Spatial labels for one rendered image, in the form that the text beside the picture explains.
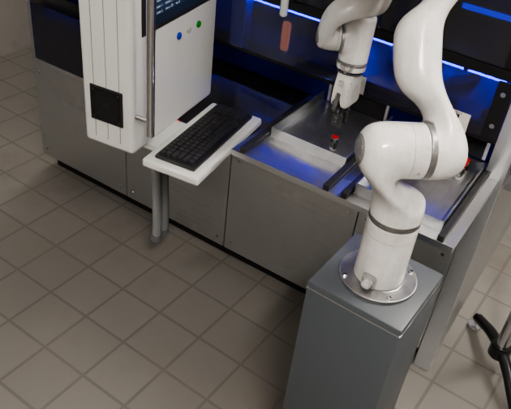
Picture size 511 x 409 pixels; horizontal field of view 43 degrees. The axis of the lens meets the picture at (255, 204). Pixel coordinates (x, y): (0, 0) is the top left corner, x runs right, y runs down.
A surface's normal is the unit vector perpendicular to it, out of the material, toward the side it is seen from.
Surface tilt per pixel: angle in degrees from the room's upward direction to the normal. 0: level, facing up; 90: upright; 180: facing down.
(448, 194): 0
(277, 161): 0
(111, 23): 90
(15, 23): 90
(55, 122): 90
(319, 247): 90
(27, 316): 0
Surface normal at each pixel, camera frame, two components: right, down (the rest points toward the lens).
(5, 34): 0.81, 0.41
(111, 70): -0.44, 0.51
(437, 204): 0.10, -0.79
